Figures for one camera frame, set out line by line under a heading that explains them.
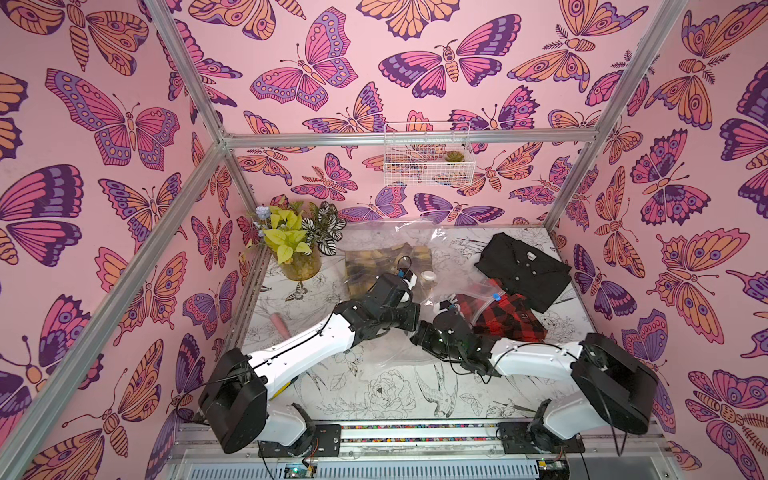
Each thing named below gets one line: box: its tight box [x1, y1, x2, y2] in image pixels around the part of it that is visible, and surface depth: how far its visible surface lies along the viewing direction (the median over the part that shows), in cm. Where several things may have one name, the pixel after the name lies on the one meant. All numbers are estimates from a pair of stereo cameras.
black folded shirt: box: [474, 232, 573, 313], surface depth 108 cm
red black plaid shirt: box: [455, 280, 548, 342], surface depth 93 cm
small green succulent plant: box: [444, 150, 465, 162], surface depth 95 cm
